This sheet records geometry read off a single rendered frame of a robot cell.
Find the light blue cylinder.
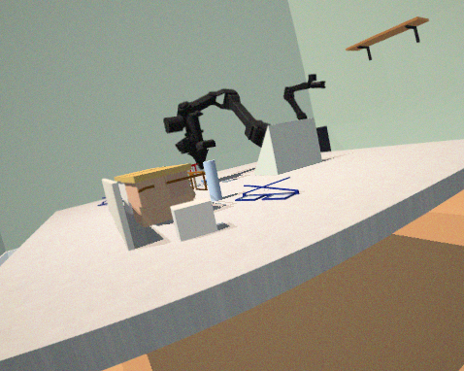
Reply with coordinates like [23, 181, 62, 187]
[203, 160, 222, 202]

